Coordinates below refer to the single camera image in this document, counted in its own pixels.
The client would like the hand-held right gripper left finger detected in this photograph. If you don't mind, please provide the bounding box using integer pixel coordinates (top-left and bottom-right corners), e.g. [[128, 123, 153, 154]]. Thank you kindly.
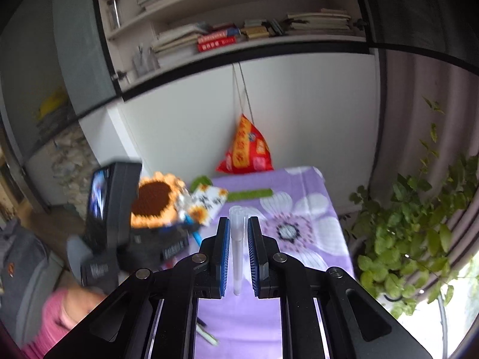
[[43, 217, 230, 359]]

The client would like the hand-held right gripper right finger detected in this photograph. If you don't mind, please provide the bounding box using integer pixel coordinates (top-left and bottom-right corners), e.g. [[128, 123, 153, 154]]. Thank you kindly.
[[247, 216, 435, 359]]

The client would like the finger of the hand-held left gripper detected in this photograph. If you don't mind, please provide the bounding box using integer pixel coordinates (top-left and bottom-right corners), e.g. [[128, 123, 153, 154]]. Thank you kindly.
[[120, 228, 190, 272]]

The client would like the blue pen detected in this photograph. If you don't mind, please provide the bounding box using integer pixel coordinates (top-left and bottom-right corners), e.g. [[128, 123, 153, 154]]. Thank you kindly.
[[189, 217, 203, 245]]

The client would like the crochet sunflower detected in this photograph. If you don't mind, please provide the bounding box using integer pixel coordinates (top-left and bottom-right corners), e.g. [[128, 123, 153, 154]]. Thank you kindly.
[[131, 172, 188, 229]]

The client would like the white ribbon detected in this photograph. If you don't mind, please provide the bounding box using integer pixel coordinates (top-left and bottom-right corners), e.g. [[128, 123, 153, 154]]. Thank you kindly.
[[175, 189, 195, 225]]

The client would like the purple floral tablecloth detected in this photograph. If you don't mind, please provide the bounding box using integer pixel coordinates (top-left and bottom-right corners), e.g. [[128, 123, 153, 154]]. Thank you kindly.
[[165, 166, 354, 359]]

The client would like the stack of newspapers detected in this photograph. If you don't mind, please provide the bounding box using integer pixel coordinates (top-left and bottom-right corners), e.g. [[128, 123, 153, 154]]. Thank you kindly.
[[48, 127, 100, 210]]

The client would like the sunflower print wrapper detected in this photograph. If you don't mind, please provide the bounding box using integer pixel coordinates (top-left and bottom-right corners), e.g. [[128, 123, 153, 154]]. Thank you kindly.
[[180, 185, 229, 227]]

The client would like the green ruler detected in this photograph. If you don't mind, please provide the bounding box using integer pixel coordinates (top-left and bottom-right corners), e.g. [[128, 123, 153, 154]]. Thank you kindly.
[[226, 189, 274, 202]]

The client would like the white green pen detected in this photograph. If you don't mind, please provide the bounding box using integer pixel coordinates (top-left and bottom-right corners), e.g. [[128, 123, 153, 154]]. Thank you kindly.
[[198, 325, 220, 346]]

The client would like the red hanging bag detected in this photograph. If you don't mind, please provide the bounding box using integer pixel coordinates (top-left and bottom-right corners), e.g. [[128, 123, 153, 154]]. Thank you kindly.
[[216, 62, 275, 174]]

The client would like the grey backpack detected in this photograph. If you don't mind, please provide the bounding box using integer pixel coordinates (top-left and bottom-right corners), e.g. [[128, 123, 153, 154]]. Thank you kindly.
[[0, 219, 64, 345]]

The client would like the grey desk organizer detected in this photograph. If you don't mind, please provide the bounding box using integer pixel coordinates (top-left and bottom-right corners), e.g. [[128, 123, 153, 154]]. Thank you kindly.
[[133, 45, 161, 78]]

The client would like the frosted glass cabinet door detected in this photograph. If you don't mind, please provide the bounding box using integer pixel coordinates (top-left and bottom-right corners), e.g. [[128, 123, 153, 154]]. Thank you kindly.
[[352, 0, 479, 72], [52, 0, 125, 117], [0, 7, 81, 165]]

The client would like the green leafy plant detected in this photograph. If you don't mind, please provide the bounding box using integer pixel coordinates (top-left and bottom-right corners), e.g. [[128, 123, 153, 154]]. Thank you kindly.
[[350, 97, 479, 318]]

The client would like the red book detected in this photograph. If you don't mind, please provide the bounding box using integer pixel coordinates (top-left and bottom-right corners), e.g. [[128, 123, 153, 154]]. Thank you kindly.
[[197, 35, 238, 53]]

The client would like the glass jar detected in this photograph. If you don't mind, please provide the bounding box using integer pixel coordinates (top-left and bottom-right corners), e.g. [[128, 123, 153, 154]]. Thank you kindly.
[[106, 0, 121, 31]]

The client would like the stack of small books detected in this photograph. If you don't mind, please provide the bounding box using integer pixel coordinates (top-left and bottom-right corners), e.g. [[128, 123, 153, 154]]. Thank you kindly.
[[239, 18, 288, 40]]

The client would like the stack of flat books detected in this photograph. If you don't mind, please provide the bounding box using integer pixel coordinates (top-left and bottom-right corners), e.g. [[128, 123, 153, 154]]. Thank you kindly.
[[286, 7, 354, 37]]

